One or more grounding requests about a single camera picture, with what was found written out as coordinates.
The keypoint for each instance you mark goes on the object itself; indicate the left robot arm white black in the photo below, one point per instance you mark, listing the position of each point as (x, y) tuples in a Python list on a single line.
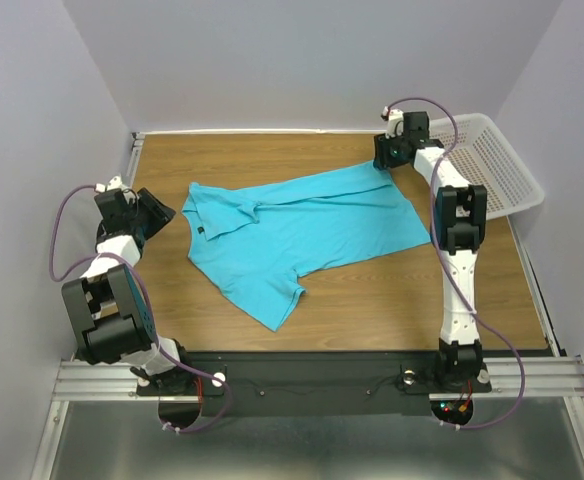
[(130, 339)]

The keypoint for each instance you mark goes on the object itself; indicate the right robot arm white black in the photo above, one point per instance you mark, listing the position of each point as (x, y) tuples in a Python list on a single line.
[(458, 227)]

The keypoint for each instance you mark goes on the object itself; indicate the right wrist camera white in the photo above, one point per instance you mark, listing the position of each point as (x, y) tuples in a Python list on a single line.
[(394, 119)]

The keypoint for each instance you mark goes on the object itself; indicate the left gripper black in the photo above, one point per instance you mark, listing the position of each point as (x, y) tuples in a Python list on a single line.
[(148, 212)]

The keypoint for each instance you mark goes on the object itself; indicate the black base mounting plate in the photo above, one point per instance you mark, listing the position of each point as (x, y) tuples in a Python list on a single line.
[(314, 383)]

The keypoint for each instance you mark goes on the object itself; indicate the turquoise t shirt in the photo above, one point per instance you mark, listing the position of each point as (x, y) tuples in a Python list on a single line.
[(254, 244)]

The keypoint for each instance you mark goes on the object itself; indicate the left aluminium frame rail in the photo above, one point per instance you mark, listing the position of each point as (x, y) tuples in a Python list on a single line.
[(114, 243)]

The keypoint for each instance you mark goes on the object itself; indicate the front aluminium frame rail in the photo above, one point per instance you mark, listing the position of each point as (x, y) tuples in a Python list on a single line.
[(545, 377)]

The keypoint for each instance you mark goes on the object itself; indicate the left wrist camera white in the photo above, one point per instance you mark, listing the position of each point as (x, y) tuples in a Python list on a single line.
[(115, 183)]

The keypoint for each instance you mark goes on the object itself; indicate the aluminium frame rail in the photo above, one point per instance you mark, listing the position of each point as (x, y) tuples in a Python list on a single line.
[(545, 377), (536, 294), (114, 243)]

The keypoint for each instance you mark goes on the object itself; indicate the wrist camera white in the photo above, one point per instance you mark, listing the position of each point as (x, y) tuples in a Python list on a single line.
[(115, 183), (394, 119)]

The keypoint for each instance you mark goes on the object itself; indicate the white plastic basket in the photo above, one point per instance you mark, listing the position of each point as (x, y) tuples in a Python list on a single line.
[(483, 155)]

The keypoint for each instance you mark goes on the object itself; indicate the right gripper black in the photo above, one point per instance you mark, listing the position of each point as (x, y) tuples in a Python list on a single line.
[(385, 154)]

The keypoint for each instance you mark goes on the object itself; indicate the right aluminium frame rail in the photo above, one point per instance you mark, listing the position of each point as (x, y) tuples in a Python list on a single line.
[(536, 294)]

